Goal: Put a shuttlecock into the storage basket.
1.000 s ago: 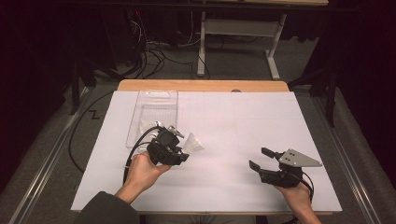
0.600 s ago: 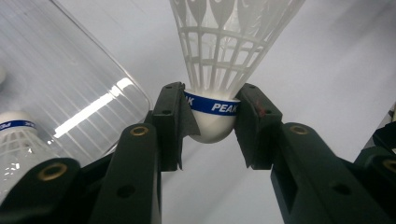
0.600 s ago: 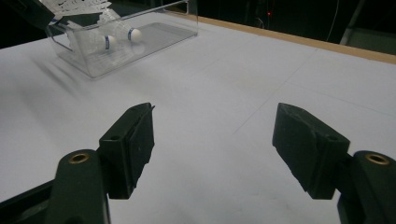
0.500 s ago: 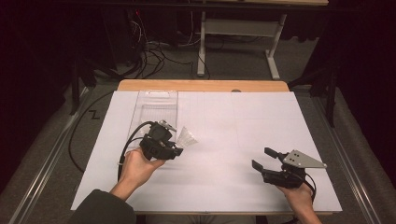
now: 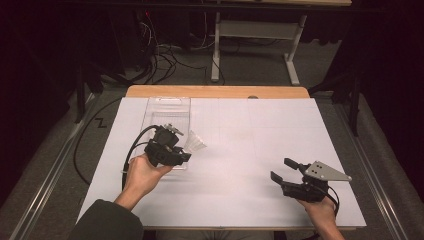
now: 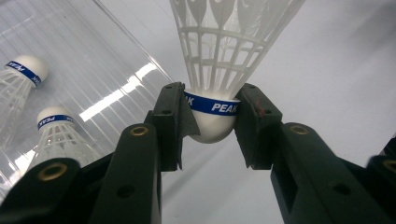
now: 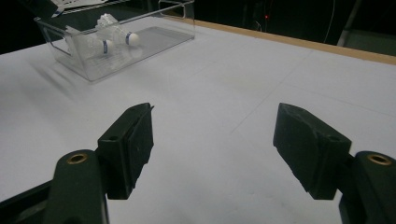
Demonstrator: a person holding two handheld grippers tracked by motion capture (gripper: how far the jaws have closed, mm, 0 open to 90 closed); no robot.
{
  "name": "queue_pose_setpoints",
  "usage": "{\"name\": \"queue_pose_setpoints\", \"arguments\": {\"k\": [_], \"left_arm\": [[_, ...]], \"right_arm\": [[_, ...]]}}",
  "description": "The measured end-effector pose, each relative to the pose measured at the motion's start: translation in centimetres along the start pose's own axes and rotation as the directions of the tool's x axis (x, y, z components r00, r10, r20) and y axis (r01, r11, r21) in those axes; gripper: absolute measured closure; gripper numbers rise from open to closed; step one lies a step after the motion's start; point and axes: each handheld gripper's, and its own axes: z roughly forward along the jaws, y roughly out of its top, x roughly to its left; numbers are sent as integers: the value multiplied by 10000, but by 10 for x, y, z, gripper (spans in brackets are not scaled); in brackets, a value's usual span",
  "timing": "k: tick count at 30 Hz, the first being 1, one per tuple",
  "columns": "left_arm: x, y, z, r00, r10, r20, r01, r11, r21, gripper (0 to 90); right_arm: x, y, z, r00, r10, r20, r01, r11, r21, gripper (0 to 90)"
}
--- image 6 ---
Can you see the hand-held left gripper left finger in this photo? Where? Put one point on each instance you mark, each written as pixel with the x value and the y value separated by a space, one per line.
pixel 140 174

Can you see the white shuttlecock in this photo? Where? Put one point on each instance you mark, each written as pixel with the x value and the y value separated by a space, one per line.
pixel 29 67
pixel 54 113
pixel 218 46

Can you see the white table cover sheet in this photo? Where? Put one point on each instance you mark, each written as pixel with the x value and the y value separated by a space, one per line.
pixel 327 62

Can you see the clear plastic container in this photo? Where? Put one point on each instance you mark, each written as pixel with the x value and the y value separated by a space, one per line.
pixel 93 62

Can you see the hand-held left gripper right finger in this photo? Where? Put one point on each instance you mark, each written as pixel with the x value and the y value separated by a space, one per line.
pixel 305 174

